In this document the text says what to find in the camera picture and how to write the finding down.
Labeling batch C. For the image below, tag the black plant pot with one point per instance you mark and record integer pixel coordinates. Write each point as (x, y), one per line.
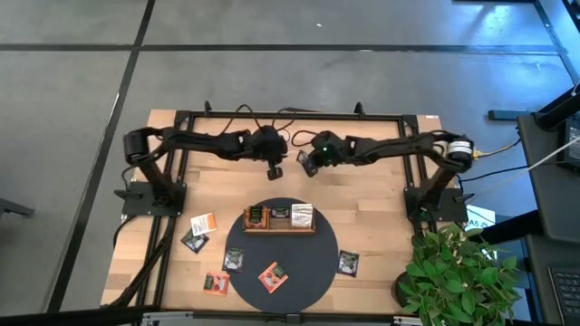
(399, 290)

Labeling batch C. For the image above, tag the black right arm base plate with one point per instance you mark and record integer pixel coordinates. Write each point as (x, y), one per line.
(448, 210)

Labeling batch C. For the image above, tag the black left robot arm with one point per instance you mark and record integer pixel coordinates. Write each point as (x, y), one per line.
(199, 140)

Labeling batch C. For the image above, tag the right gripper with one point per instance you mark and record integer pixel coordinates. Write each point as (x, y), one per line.
(337, 149)

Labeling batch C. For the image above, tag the wooden tea organizer box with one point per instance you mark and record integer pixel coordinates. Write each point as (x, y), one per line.
(280, 224)

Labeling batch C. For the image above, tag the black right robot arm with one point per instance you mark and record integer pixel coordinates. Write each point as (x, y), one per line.
(399, 145)

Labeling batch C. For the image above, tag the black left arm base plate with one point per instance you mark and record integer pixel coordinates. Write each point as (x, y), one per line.
(136, 206)

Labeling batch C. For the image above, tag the green leafy plant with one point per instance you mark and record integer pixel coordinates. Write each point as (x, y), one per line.
(453, 280)

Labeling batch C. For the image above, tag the black stand bar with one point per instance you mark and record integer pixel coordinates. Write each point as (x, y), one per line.
(512, 228)

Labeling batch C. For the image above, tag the white paper sign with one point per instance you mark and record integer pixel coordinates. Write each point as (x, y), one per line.
(482, 215)

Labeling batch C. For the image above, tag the black keyboard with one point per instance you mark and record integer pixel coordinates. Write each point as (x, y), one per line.
(566, 294)

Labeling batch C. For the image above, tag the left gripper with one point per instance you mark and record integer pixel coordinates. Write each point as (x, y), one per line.
(268, 145)

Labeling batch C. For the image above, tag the black metal table frame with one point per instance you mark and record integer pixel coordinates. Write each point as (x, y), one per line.
(362, 116)

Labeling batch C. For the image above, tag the silver metal bracket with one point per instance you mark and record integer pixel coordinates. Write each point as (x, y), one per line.
(408, 320)
(167, 316)

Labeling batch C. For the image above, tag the grey furniture foot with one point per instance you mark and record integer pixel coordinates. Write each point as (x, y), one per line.
(13, 207)

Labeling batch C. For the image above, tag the round dark woven placemat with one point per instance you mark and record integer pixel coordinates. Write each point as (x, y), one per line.
(294, 271)

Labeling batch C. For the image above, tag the teal metal bracket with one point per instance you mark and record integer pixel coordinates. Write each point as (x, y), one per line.
(503, 115)

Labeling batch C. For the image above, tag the black crossbar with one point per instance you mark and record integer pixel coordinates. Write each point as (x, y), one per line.
(68, 318)

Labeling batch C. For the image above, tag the black stand pole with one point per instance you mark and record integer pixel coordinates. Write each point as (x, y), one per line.
(557, 113)

